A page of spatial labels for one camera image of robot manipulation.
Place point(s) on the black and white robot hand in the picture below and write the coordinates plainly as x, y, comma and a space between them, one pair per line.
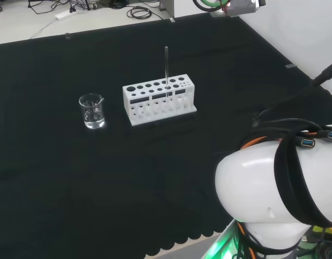
236, 6

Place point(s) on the clear glass rod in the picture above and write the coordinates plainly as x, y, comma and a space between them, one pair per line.
166, 64

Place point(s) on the white test tube rack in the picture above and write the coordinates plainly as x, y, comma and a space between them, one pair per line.
144, 93

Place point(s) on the white power strip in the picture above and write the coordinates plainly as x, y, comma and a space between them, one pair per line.
65, 14

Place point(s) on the clear glass beaker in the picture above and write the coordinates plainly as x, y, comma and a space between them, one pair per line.
92, 113

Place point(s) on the black bench cloth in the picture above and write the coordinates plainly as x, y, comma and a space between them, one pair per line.
74, 175

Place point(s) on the white upright post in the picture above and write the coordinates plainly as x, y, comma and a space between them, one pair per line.
168, 8

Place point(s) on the grey metal base plate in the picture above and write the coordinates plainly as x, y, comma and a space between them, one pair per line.
217, 245

